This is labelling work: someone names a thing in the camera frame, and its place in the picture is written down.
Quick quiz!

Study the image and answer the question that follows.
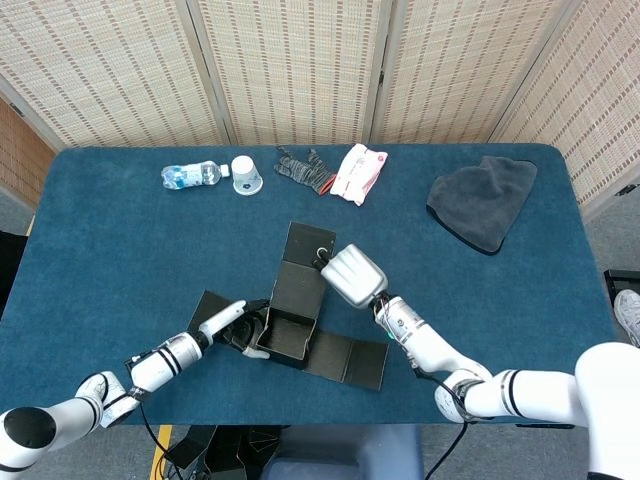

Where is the white sneaker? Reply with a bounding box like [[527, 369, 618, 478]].
[[612, 288, 640, 354]]

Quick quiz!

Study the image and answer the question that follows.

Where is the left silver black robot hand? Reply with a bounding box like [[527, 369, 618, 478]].
[[197, 298, 274, 361]]

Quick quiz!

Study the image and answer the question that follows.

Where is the white paper cup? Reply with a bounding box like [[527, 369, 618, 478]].
[[230, 154, 265, 197]]

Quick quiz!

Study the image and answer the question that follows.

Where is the black metal frame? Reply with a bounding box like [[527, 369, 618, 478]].
[[603, 268, 640, 301]]

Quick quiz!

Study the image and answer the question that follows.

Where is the orange woven screen panel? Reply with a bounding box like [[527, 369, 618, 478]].
[[0, 94, 57, 209]]

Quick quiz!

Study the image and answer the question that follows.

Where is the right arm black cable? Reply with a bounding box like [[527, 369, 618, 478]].
[[412, 364, 474, 480]]

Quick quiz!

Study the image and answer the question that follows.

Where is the grey knit glove red cuff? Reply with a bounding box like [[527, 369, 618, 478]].
[[273, 145, 337, 196]]

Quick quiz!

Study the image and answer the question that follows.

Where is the blue carpet table cover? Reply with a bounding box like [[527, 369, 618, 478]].
[[0, 143, 632, 427]]

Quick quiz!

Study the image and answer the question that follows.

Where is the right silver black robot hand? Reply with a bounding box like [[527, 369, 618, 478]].
[[310, 243, 390, 309]]

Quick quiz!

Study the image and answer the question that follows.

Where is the black bulky object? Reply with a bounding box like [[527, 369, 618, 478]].
[[0, 232, 27, 311]]

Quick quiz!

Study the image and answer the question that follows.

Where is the yellow floor tape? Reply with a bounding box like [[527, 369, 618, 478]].
[[149, 424, 174, 480]]

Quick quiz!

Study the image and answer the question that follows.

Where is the white pink wipes pack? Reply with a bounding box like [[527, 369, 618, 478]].
[[329, 143, 390, 207]]

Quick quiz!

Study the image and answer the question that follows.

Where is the clear plastic water bottle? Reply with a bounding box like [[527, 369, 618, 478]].
[[160, 160, 231, 191]]

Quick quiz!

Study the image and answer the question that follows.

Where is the beige woven screen panel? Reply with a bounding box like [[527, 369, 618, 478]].
[[187, 0, 396, 146], [489, 0, 640, 221], [369, 0, 584, 146], [0, 0, 229, 149]]

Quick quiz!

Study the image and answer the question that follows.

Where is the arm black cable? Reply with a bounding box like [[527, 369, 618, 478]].
[[138, 399, 176, 480], [412, 364, 474, 480]]

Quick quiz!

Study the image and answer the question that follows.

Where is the black paper box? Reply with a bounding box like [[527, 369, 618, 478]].
[[186, 221, 390, 393]]

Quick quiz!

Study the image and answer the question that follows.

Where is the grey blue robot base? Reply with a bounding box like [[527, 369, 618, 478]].
[[259, 424, 426, 480]]

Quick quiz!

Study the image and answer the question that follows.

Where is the dark grey folded cloth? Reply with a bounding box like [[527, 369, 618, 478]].
[[425, 155, 539, 257]]

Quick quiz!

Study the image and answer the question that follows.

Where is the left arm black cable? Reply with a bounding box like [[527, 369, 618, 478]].
[[138, 399, 176, 480]]

